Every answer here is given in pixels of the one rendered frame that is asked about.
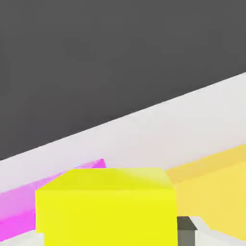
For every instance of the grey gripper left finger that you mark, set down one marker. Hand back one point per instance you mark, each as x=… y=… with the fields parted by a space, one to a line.
x=28 y=240

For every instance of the small yellow cube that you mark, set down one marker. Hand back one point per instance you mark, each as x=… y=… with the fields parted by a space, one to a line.
x=107 y=209

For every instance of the large magenta box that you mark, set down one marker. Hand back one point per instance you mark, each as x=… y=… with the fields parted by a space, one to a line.
x=17 y=211

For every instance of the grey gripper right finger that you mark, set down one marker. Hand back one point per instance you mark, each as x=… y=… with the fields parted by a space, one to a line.
x=186 y=232

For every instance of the large pale yellow box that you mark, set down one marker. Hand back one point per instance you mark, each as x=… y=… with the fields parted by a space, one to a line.
x=213 y=194

